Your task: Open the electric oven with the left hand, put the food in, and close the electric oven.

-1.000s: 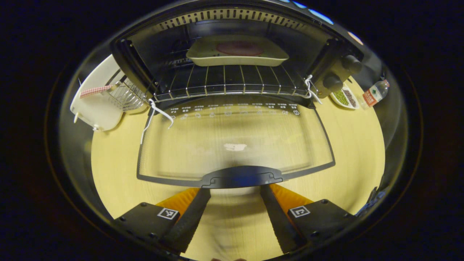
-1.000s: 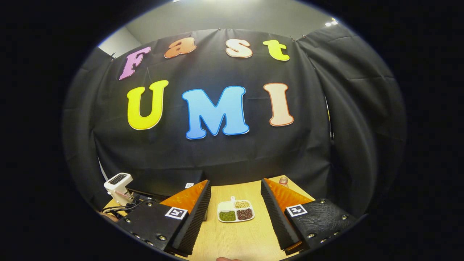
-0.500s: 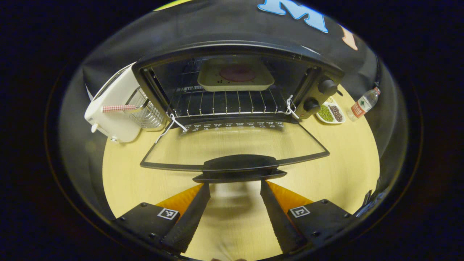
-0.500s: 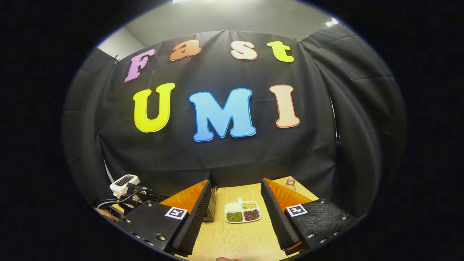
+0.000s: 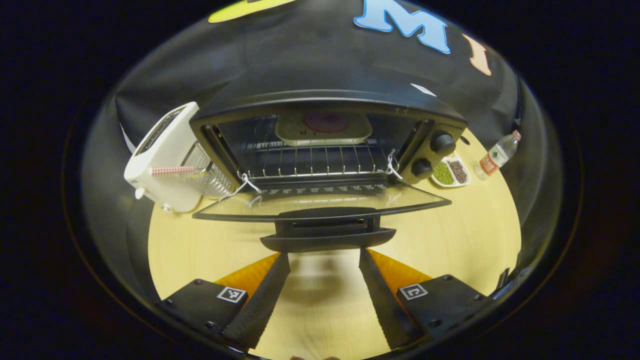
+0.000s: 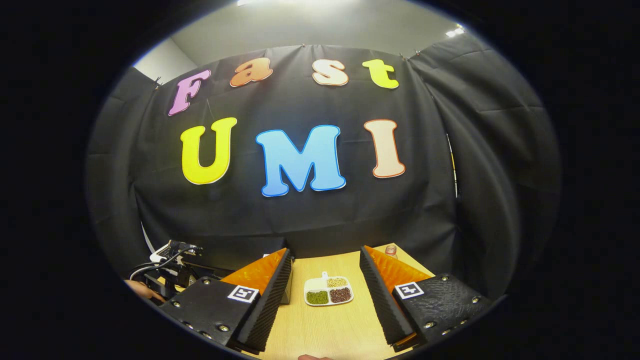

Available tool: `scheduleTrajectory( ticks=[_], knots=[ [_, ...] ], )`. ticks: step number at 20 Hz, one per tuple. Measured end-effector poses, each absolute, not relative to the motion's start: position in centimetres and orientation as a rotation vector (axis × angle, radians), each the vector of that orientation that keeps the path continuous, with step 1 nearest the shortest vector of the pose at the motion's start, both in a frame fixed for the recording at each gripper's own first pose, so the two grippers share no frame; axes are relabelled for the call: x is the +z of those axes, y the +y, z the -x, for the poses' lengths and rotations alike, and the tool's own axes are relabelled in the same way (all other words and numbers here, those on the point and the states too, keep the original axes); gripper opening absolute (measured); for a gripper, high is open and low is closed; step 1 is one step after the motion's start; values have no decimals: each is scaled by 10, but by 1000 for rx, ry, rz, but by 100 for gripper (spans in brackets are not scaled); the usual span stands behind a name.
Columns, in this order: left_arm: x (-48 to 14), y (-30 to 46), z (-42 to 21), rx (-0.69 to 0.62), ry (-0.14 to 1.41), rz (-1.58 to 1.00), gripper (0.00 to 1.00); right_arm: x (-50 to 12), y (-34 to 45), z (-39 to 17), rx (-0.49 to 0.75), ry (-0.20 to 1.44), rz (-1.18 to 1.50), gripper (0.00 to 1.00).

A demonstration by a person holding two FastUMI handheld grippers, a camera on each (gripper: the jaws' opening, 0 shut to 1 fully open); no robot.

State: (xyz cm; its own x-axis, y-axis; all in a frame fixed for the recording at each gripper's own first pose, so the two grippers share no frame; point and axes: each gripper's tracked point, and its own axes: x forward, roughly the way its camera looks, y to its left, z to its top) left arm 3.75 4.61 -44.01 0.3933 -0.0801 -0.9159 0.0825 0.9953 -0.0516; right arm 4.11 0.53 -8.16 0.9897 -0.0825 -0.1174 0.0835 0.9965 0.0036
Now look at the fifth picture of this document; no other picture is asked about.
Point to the white toaster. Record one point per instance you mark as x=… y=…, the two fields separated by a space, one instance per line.
x=165 y=150

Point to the black backdrop cloth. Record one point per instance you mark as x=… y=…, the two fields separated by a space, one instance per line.
x=300 y=55

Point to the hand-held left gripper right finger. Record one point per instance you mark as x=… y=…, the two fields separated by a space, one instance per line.
x=382 y=305

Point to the white sectioned plate with beans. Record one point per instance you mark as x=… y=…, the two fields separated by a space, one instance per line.
x=450 y=172

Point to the black electric oven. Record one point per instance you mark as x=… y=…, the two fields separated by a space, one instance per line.
x=325 y=98

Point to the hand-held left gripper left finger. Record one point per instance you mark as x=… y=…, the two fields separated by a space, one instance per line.
x=265 y=305

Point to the clear plastic water bottle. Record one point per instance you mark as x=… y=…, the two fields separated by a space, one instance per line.
x=496 y=156

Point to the cream square plate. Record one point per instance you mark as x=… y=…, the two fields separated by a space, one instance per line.
x=290 y=134

